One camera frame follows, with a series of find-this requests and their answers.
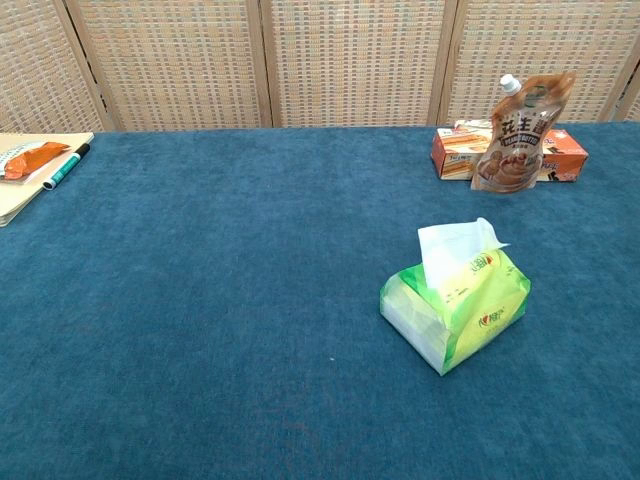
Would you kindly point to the blue velvet tablecloth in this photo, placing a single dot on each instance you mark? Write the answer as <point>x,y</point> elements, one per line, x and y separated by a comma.
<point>225,310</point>

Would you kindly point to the green plastic tissue pack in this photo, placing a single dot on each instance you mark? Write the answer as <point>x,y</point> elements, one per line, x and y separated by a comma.
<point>470,320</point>

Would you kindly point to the orange biscuit box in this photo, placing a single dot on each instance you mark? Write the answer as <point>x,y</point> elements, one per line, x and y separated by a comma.
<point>565,155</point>

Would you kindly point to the green black marker pen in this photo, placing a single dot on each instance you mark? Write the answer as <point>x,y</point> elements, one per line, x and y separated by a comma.
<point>66,166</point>

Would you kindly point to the woven wooden folding screen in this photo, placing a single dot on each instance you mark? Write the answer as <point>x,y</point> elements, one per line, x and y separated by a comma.
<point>350,60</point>

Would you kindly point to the white tissue sheet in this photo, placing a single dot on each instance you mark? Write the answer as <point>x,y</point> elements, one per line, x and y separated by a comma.
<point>450,250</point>

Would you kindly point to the orange snack wrapper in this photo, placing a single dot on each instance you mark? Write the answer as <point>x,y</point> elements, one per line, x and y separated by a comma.
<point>30,160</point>

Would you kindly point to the brown peanut butter pouch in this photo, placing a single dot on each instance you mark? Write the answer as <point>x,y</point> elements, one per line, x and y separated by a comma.
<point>515,150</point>

